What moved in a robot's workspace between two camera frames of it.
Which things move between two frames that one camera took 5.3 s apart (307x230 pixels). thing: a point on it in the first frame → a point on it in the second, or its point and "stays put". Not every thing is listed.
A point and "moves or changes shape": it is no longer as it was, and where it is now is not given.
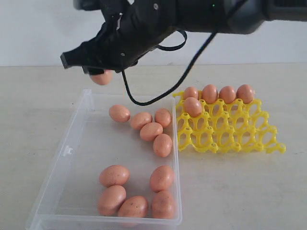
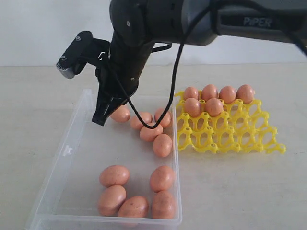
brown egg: x=191 y=91 stays put
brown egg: x=210 y=94 stays put
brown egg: x=104 y=78 moves or changes shape
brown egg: x=193 y=106 stays put
